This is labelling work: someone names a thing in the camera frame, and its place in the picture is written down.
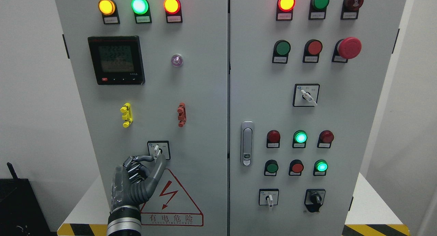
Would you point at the white rotary selector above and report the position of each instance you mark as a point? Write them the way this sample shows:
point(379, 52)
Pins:
point(268, 197)
point(306, 95)

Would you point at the red push button second row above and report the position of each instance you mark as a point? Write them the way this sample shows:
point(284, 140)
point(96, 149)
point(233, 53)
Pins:
point(312, 50)

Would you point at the silver black robot forearm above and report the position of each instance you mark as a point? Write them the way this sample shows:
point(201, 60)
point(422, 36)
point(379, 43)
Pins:
point(124, 221)

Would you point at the black rotary knob switch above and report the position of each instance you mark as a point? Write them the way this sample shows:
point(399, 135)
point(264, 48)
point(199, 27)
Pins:
point(314, 199)

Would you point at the lit red indicator right door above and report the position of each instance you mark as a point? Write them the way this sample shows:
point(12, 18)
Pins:
point(284, 10)

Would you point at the yellow indicator light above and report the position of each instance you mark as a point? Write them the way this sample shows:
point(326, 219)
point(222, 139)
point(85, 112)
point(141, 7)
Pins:
point(109, 11)

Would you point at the dark red indicator right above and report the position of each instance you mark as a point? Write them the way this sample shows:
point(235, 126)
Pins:
point(325, 139)

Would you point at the clear round lamp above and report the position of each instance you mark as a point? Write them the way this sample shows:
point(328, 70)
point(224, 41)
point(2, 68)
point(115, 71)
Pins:
point(177, 60)

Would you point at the white platform with hazard stripes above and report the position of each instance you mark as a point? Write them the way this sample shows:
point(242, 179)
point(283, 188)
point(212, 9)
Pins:
point(369, 214)

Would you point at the dark red buzzer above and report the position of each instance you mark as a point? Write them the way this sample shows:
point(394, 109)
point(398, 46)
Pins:
point(350, 9)

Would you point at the white rotary selector bottom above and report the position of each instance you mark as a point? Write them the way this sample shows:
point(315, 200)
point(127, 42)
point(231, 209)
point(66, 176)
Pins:
point(268, 197)

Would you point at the grey cabinet door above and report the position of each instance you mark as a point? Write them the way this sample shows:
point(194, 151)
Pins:
point(199, 148)
point(262, 92)

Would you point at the silver door handle lock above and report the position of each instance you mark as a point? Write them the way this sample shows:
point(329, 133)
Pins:
point(246, 143)

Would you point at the left grey cabinet door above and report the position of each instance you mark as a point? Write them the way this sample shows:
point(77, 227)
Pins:
point(199, 148)

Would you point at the green push button top right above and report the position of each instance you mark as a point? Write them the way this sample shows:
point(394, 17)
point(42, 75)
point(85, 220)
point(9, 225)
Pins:
point(317, 9)

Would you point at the lit green indicator middle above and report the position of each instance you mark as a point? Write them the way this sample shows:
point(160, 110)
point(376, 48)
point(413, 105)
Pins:
point(299, 139)

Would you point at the red indicator light top left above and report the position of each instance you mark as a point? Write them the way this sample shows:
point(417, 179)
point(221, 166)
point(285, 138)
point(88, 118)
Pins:
point(173, 11)

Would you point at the green push button second row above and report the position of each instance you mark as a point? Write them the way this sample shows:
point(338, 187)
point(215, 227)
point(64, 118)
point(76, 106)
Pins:
point(281, 51)

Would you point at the red emergency stop button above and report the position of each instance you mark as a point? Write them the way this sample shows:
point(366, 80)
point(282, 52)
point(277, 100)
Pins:
point(346, 49)

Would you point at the dark red indicator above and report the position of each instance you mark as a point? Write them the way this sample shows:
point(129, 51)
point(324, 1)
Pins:
point(325, 139)
point(273, 139)

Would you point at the green push button lower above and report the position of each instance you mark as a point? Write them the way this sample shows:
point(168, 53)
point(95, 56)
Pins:
point(271, 168)

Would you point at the green indicator light top left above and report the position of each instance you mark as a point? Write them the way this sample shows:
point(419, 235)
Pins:
point(141, 10)

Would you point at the right grey cabinet door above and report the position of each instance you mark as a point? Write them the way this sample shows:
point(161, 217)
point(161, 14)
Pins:
point(262, 92)

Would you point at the black box with antenna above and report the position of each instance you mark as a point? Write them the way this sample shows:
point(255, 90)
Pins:
point(20, 212)

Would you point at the lit green button lower right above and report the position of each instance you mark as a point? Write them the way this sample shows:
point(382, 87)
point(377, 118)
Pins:
point(320, 168)

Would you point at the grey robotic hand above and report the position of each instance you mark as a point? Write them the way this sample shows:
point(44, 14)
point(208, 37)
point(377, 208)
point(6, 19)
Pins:
point(136, 179)

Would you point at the dark red indicator left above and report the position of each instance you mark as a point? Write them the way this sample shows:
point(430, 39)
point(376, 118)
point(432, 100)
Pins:
point(273, 139)

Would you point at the black digital power meter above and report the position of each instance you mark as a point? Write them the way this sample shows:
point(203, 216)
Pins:
point(117, 60)

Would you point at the white rotary selector upper right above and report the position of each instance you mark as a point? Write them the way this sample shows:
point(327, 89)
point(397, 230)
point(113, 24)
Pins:
point(306, 95)

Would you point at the green push button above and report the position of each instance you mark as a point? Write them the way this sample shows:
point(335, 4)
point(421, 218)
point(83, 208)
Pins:
point(317, 9)
point(271, 168)

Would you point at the red push button lower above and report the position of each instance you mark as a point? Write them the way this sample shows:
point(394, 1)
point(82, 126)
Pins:
point(296, 168)

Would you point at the white rotary light switch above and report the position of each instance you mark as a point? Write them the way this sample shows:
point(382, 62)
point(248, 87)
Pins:
point(164, 147)

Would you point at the red electric hazard warning sticker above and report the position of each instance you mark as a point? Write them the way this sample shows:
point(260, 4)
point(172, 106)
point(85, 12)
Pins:
point(171, 205)

